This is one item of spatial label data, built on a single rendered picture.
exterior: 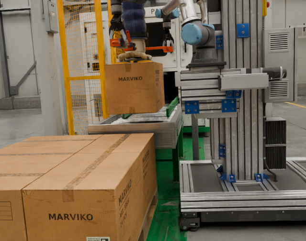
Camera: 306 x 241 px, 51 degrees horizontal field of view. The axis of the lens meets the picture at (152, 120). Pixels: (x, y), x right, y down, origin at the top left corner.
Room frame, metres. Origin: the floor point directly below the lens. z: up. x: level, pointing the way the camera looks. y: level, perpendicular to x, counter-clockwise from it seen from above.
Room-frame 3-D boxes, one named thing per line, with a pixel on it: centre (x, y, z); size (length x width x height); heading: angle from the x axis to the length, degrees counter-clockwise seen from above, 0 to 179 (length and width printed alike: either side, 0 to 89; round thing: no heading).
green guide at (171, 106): (3.97, -0.31, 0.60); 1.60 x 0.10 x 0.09; 172
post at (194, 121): (3.00, -0.40, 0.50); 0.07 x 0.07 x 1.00; 82
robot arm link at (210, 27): (2.01, -0.35, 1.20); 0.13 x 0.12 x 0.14; 144
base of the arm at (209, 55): (2.02, -0.35, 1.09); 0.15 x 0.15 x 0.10
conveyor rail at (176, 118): (3.61, -0.31, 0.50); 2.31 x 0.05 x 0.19; 172
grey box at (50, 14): (3.37, 0.97, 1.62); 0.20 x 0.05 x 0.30; 172
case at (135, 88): (2.83, 0.12, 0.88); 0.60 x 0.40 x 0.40; 171
